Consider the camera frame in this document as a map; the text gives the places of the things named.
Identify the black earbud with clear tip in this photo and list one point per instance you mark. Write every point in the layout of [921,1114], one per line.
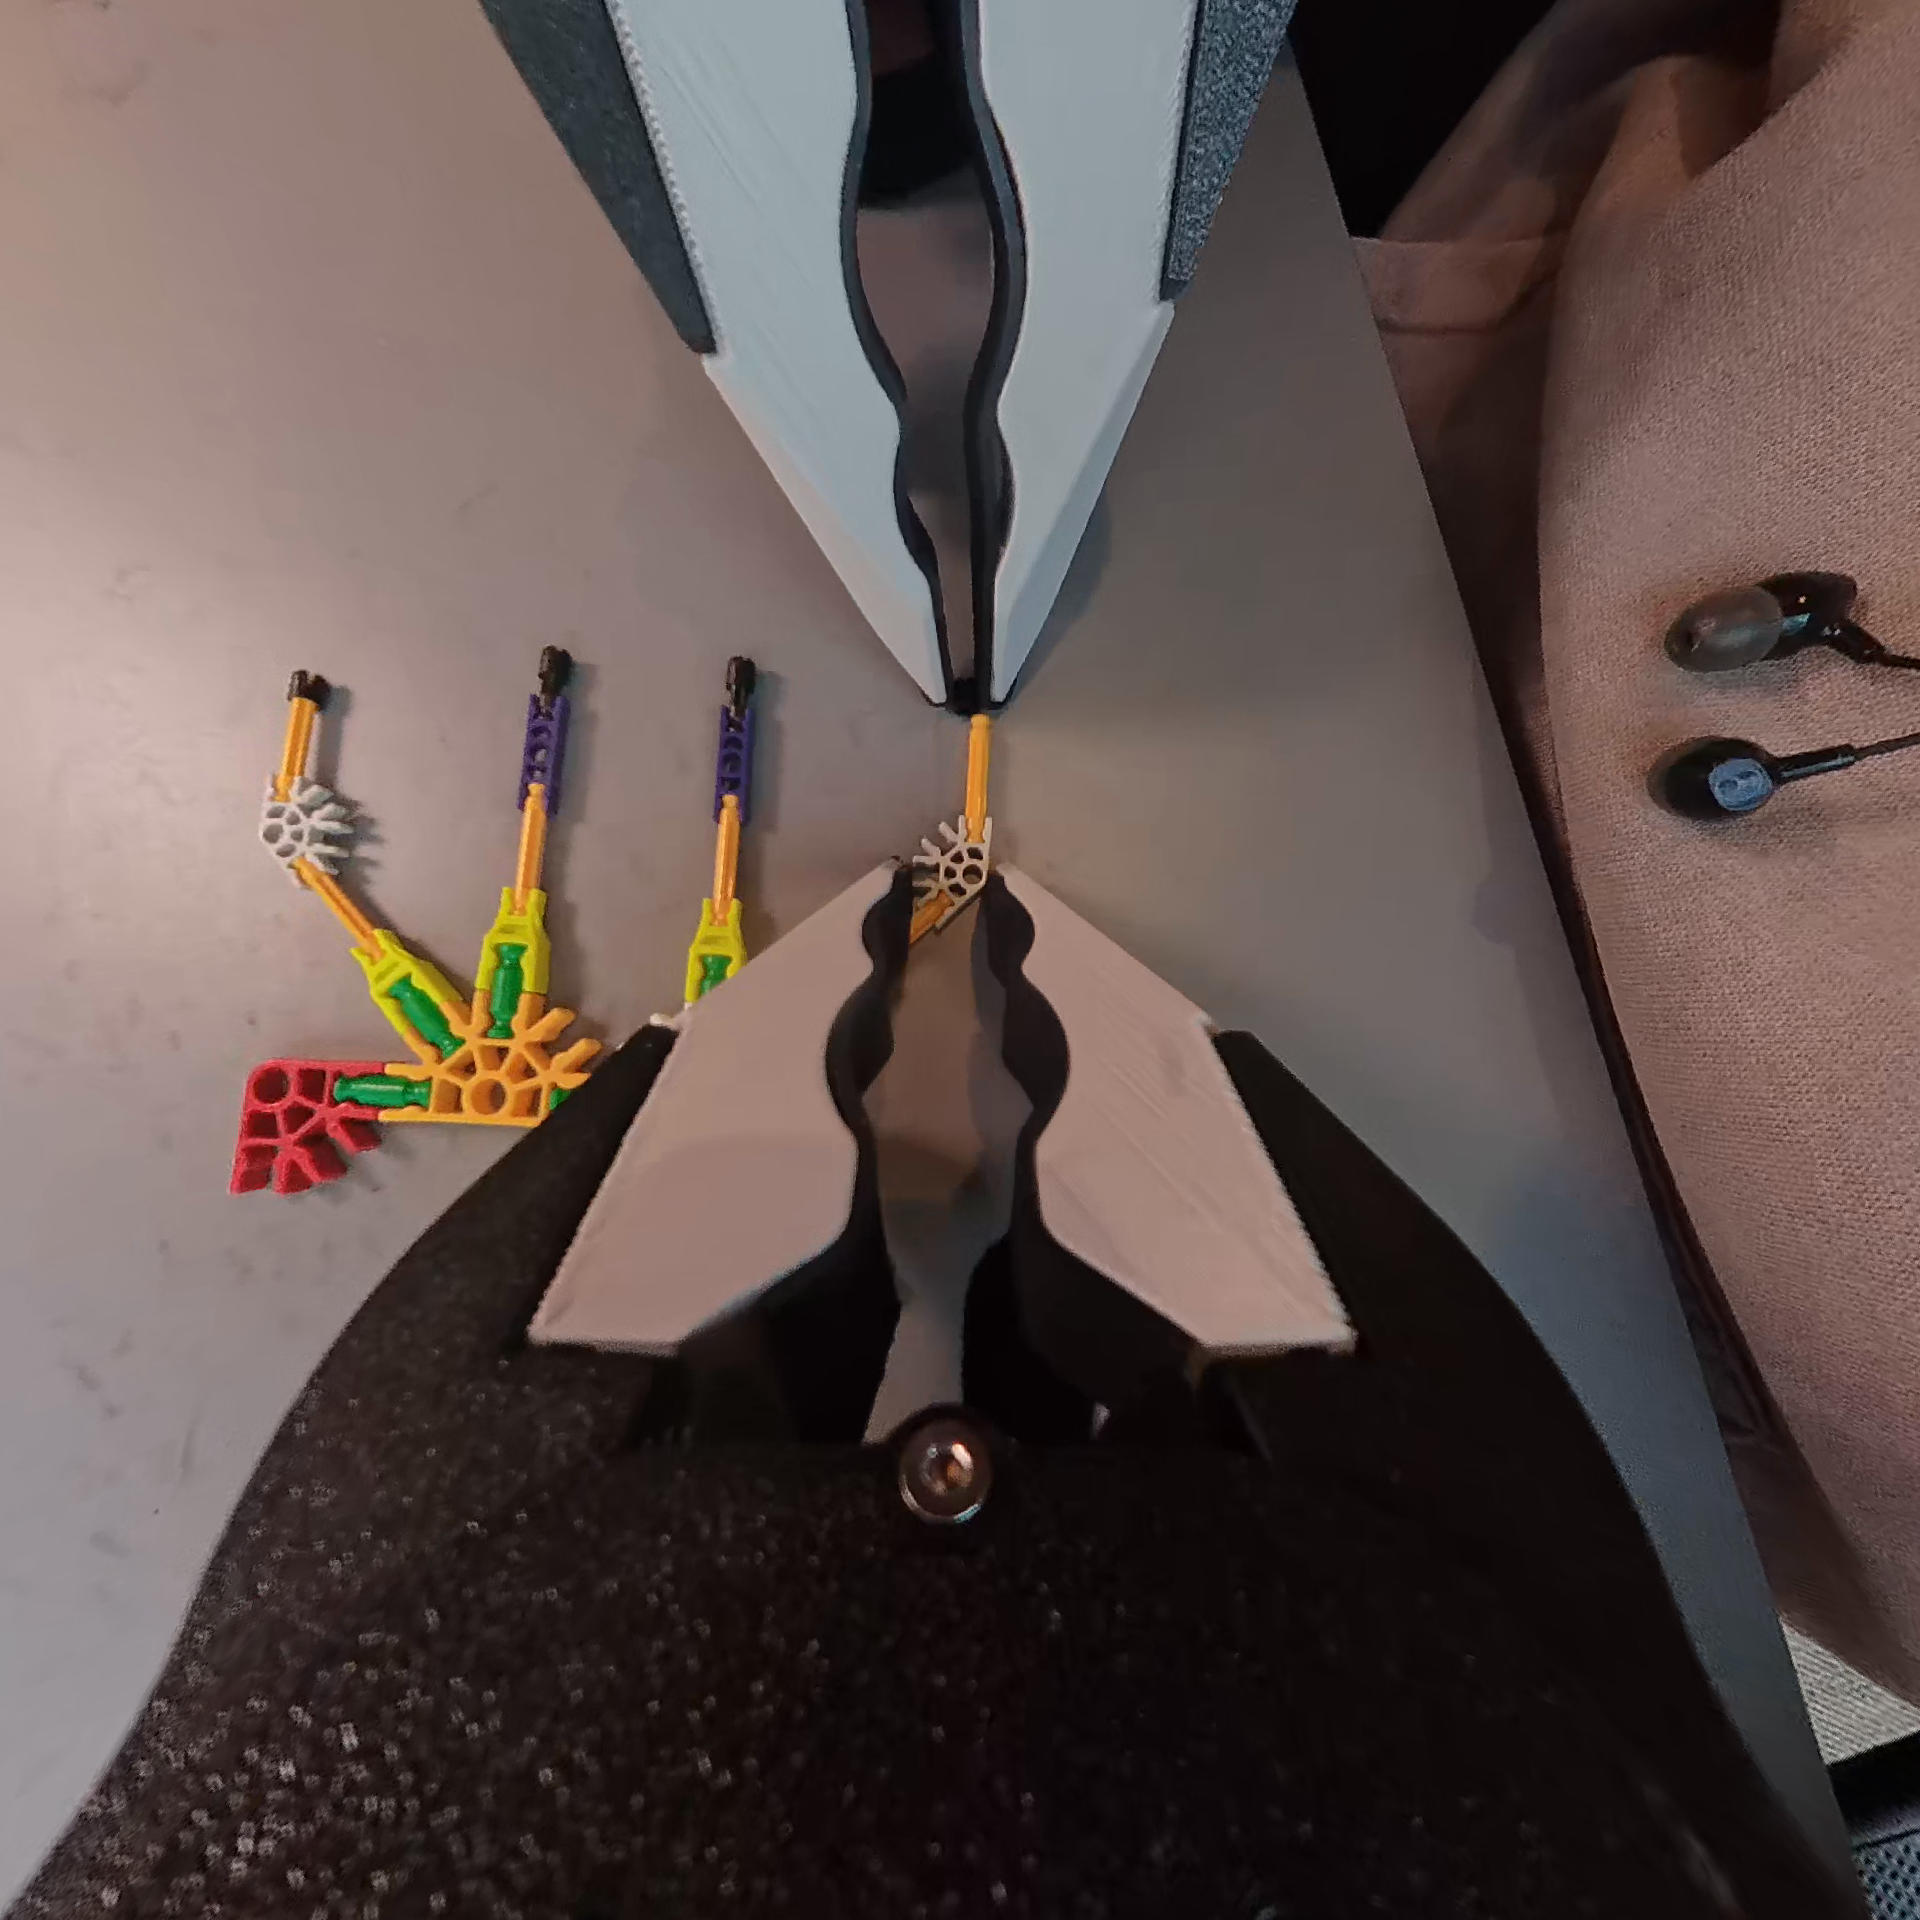
[1755,620]

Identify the black earbud with logo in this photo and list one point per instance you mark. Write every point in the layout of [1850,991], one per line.
[1724,781]

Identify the colourful rod-and-connector toy animal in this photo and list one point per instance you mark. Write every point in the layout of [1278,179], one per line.
[509,973]

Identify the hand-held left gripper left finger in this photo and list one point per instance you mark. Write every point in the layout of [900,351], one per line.
[705,1170]

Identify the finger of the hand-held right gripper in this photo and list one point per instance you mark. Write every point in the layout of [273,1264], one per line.
[1077,226]
[747,226]

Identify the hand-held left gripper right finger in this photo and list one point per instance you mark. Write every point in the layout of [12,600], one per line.
[1186,1170]

